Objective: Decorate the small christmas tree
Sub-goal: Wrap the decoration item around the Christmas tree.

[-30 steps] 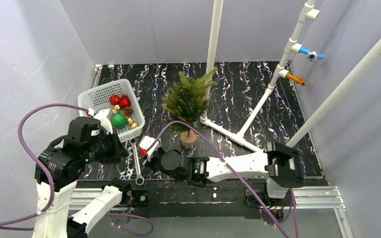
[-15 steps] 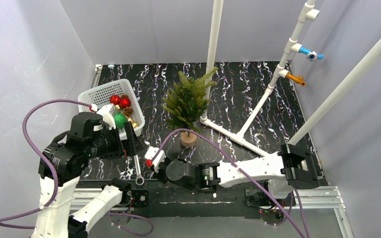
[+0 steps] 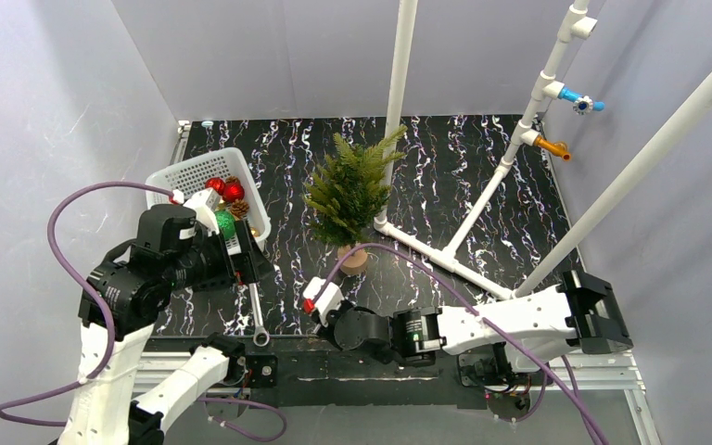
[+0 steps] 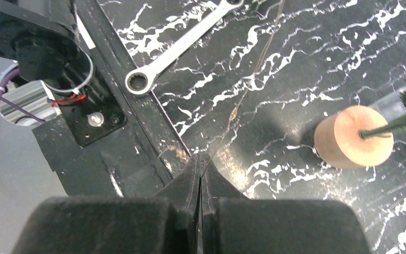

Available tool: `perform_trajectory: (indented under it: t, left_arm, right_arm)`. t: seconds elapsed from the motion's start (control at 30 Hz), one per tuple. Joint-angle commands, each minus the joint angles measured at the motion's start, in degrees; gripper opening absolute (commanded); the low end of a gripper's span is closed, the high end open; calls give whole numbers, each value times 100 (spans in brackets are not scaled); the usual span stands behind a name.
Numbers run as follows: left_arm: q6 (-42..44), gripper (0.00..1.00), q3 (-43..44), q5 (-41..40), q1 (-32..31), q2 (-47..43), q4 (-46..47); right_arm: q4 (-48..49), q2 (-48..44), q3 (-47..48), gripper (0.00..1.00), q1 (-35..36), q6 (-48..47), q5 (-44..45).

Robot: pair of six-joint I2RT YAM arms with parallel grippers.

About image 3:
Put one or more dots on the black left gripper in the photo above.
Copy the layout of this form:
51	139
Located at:
248	259

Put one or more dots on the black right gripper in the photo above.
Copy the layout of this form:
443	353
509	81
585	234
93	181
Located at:
329	322

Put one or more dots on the small green christmas tree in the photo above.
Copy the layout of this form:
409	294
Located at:
347	192

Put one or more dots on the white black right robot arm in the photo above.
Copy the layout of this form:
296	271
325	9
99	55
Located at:
579	313

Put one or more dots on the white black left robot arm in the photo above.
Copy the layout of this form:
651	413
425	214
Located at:
172	250

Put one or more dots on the green glitter bauble ornament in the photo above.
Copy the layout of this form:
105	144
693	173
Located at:
226	223

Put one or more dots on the brown pine cone ornament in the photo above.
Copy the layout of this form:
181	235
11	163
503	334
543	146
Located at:
239	209

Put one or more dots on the silver combination wrench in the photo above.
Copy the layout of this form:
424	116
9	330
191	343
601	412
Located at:
261	336

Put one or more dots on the red bauble ornament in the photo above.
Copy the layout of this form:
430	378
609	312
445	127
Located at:
233	192
217	184

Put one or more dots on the white plastic basket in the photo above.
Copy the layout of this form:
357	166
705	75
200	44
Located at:
224	171

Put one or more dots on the orange brass tap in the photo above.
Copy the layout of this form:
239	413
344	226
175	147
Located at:
557	149

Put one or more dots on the blue tap valve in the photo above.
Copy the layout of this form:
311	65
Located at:
581	104

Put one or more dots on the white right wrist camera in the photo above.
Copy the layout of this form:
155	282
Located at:
321	299

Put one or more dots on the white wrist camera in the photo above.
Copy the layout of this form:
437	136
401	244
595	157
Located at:
321	299
203	203

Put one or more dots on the black front mounting rail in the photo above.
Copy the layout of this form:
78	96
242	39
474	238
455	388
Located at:
308	371

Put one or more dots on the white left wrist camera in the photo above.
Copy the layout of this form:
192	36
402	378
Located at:
203	203

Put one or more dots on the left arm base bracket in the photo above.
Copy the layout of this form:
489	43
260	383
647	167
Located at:
247	369

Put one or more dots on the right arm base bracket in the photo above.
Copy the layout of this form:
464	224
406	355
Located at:
506	391

